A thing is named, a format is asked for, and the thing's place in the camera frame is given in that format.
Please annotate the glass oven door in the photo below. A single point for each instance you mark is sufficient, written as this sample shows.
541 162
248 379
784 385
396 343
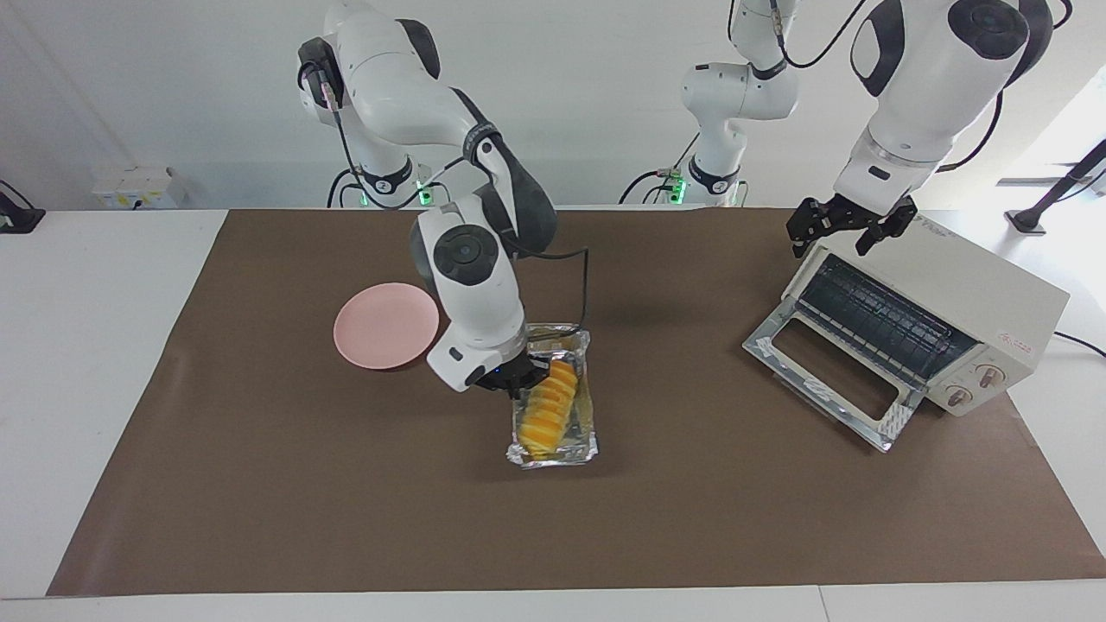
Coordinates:
821 396

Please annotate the cream toaster oven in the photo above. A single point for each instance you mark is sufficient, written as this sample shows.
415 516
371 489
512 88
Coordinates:
968 276

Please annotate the white wall socket box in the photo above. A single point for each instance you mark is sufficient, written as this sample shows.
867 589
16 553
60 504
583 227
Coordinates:
138 188

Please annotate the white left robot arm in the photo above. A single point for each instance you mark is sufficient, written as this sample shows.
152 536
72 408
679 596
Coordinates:
924 78

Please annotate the brown table mat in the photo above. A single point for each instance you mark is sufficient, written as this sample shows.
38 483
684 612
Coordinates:
605 518

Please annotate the yellow sliced bread loaf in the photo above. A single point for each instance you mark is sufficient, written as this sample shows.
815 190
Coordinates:
549 415

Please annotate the black clamp stand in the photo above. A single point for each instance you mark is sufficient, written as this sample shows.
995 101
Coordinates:
17 218

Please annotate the pink round plate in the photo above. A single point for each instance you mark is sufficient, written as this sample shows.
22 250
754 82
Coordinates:
384 326

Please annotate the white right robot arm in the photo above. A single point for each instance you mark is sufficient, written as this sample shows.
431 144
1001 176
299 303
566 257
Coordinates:
471 294

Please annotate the cream oven knob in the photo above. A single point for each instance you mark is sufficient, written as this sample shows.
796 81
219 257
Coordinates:
957 396
990 377

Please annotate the black tripod stand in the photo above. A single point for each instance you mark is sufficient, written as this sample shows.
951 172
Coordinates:
1050 197

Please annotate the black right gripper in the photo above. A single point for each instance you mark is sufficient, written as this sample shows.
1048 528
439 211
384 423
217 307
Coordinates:
511 376

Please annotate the silver foil baking tray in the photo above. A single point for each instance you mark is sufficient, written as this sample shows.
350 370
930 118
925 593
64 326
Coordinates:
581 432

